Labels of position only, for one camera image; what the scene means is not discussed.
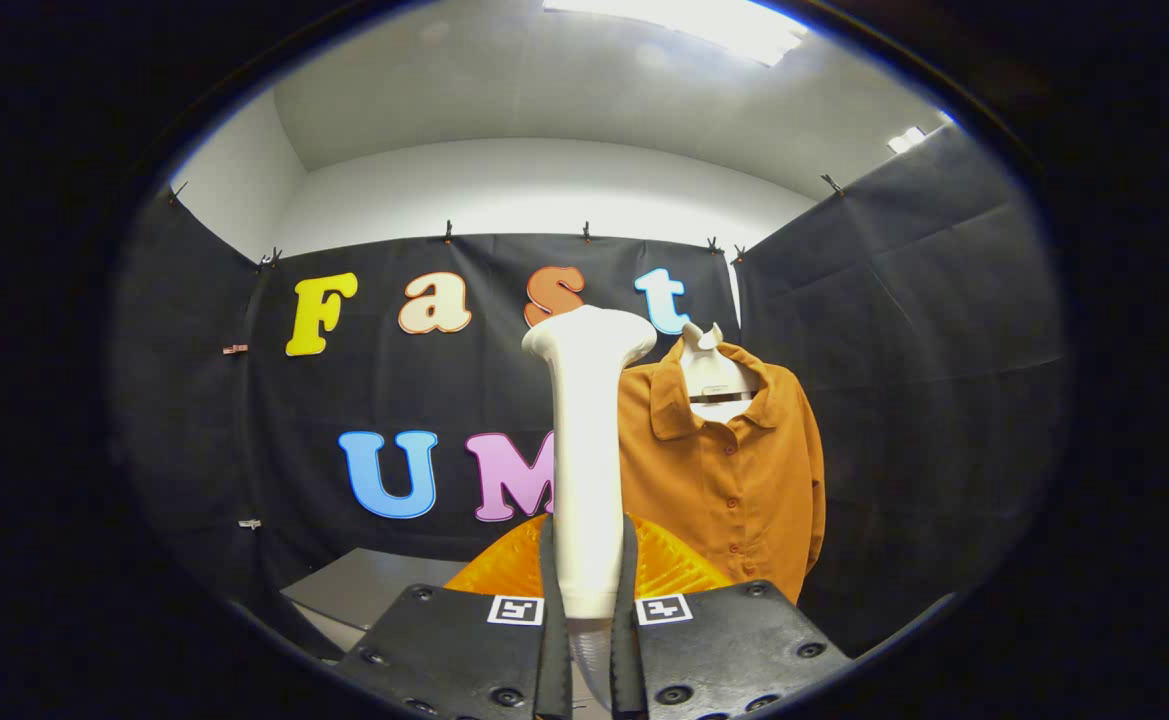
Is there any grey cabinet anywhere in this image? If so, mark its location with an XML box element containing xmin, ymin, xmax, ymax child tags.
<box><xmin>279</xmin><ymin>547</ymin><xmax>470</xmax><ymax>661</ymax></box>

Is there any row of black cloth clips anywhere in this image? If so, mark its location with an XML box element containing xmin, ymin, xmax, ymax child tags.
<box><xmin>169</xmin><ymin>175</ymin><xmax>845</xmax><ymax>271</ymax></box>

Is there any white clothes hanger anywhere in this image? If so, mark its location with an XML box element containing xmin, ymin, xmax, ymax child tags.
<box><xmin>679</xmin><ymin>322</ymin><xmax>760</xmax><ymax>426</ymax></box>

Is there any white steamer hose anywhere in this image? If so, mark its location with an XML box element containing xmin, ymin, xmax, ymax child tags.
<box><xmin>566</xmin><ymin>618</ymin><xmax>617</xmax><ymax>713</ymax></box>

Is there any orange button shirt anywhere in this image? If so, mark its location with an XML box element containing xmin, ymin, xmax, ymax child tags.
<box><xmin>616</xmin><ymin>335</ymin><xmax>827</xmax><ymax>606</ymax></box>

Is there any white garment steamer head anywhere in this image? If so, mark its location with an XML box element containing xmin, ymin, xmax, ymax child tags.
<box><xmin>522</xmin><ymin>305</ymin><xmax>658</xmax><ymax>621</ymax></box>

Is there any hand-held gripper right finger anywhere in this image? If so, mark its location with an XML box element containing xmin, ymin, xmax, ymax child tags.
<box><xmin>609</xmin><ymin>513</ymin><xmax>853</xmax><ymax>720</ymax></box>

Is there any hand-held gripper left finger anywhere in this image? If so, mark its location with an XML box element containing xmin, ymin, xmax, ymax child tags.
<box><xmin>332</xmin><ymin>513</ymin><xmax>575</xmax><ymax>720</ymax></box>

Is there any long ceiling light panel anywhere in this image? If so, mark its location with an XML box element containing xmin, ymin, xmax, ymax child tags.
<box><xmin>544</xmin><ymin>0</ymin><xmax>810</xmax><ymax>66</ymax></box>

